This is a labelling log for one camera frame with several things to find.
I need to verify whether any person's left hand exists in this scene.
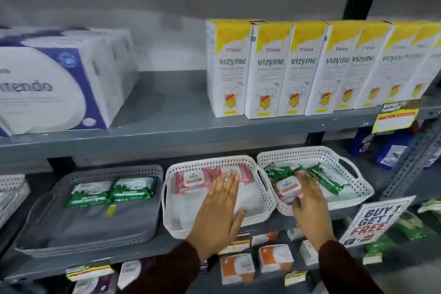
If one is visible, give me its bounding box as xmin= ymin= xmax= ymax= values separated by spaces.
xmin=186 ymin=170 xmax=247 ymax=261

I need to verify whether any person's right hand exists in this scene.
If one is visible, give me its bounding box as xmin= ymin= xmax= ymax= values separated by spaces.
xmin=292 ymin=171 xmax=337 ymax=252

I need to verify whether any person's right forearm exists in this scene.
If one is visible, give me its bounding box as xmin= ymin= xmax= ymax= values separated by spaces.
xmin=319 ymin=240 xmax=384 ymax=294

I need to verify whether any person's left forearm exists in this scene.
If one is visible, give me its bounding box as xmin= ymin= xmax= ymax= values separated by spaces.
xmin=119 ymin=240 xmax=202 ymax=294

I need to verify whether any pink wet wipes packet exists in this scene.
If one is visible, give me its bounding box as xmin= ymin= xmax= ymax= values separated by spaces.
xmin=274 ymin=176 xmax=304 ymax=205
xmin=174 ymin=166 xmax=255 ymax=196

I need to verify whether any yellow red shelf label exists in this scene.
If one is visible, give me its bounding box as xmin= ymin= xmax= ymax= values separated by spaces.
xmin=218 ymin=233 xmax=251 ymax=256
xmin=65 ymin=264 xmax=115 ymax=283

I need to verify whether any small orange white box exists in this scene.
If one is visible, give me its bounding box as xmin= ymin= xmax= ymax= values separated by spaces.
xmin=251 ymin=231 xmax=279 ymax=247

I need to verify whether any green wet wipes packet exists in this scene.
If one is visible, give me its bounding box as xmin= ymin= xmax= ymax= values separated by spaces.
xmin=111 ymin=177 xmax=157 ymax=202
xmin=307 ymin=163 xmax=350 ymax=196
xmin=65 ymin=181 xmax=113 ymax=208
xmin=265 ymin=164 xmax=304 ymax=181

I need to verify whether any white perforated plastic basket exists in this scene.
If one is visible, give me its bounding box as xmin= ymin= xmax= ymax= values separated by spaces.
xmin=257 ymin=146 xmax=374 ymax=217
xmin=161 ymin=155 xmax=277 ymax=240

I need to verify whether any white red promo sign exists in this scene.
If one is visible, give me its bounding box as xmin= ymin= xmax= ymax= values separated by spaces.
xmin=339 ymin=195 xmax=417 ymax=248

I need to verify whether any green snack packet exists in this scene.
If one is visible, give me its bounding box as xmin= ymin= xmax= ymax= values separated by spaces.
xmin=362 ymin=235 xmax=397 ymax=266
xmin=396 ymin=212 xmax=428 ymax=240
xmin=418 ymin=199 xmax=441 ymax=223

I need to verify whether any blue bottle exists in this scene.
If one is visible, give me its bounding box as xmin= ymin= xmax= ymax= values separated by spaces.
xmin=351 ymin=128 xmax=377 ymax=156

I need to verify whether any blue refill pouch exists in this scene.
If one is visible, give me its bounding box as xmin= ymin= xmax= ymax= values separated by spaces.
xmin=375 ymin=131 xmax=415 ymax=170

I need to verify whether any white carton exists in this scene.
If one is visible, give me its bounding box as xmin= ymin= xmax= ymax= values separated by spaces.
xmin=117 ymin=260 xmax=142 ymax=290

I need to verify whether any grey perforated rack upright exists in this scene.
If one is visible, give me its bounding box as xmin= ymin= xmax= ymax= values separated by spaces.
xmin=381 ymin=122 xmax=441 ymax=201

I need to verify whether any grey metal shelf rack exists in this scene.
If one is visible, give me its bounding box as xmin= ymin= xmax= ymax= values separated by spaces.
xmin=0 ymin=70 xmax=441 ymax=294

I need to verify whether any yellow shelf price tag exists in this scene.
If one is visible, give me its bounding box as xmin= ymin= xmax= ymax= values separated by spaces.
xmin=371 ymin=100 xmax=420 ymax=134

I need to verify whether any row of yellow white boxes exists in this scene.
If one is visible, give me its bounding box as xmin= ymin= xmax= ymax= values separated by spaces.
xmin=206 ymin=18 xmax=441 ymax=119

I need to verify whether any grey perforated plastic basket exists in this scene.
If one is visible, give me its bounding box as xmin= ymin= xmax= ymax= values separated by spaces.
xmin=15 ymin=165 xmax=164 ymax=258

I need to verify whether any white purple packet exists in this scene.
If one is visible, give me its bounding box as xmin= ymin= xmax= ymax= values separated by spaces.
xmin=72 ymin=275 xmax=118 ymax=294

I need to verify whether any white blue tissue pack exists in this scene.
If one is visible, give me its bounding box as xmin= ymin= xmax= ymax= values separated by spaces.
xmin=0 ymin=26 xmax=139 ymax=137

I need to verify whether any white basket stack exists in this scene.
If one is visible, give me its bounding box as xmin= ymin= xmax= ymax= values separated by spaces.
xmin=0 ymin=174 xmax=31 ymax=229

